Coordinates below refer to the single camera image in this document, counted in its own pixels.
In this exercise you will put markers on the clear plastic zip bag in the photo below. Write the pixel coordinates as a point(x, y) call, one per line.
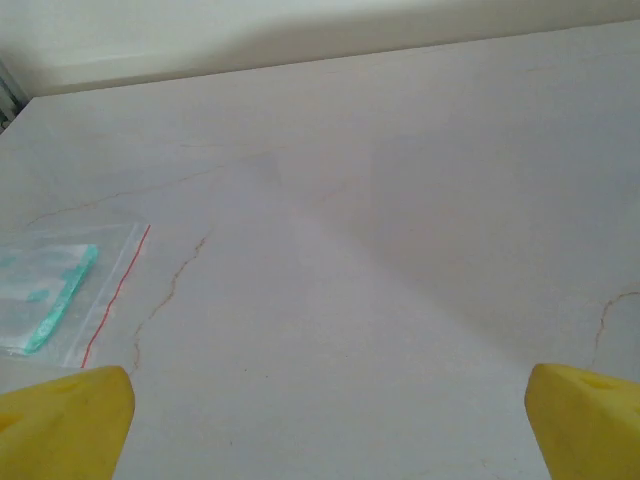
point(107, 280)

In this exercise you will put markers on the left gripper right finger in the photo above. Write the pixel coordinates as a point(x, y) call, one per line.
point(590, 430)

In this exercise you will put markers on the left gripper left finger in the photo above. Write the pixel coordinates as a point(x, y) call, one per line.
point(65, 425)

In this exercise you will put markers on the aluminium frame corner post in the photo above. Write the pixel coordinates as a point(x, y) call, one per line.
point(7, 95)

